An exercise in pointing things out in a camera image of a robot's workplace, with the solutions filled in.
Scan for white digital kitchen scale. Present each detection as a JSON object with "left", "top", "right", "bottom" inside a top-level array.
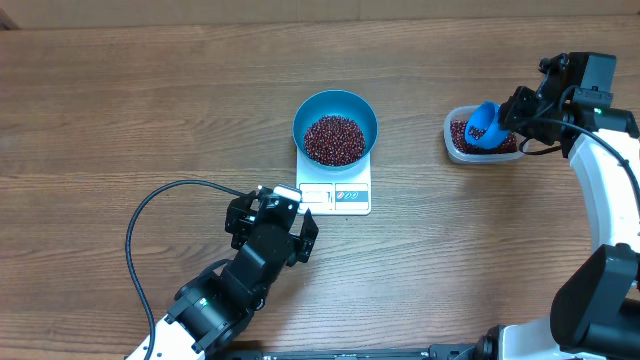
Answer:
[{"left": 296, "top": 151, "right": 372, "bottom": 216}]

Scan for teal blue bowl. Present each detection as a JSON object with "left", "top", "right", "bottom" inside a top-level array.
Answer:
[{"left": 292, "top": 90, "right": 379, "bottom": 169}]

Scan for red adzuki beans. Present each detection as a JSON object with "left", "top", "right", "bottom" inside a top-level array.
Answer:
[{"left": 450, "top": 121, "right": 518, "bottom": 155}]

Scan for red beans in scoop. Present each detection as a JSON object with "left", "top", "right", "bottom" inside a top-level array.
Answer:
[{"left": 467, "top": 126, "right": 486, "bottom": 141}]

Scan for blue plastic measuring scoop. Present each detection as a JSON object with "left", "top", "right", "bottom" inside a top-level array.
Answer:
[{"left": 465, "top": 102, "right": 510, "bottom": 149}]

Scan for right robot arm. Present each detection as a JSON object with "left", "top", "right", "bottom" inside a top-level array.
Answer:
[{"left": 465, "top": 52, "right": 639, "bottom": 359}]

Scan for red beans in bowl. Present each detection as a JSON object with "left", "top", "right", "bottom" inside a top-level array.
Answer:
[{"left": 303, "top": 115, "right": 366, "bottom": 167}]

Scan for clear plastic food container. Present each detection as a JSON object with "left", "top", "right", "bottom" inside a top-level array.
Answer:
[{"left": 443, "top": 105, "right": 524, "bottom": 165}]

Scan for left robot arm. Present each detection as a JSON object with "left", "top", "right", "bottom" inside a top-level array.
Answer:
[{"left": 124, "top": 185, "right": 318, "bottom": 359}]

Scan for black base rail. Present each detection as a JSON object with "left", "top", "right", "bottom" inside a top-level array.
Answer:
[{"left": 209, "top": 342, "right": 481, "bottom": 360}]

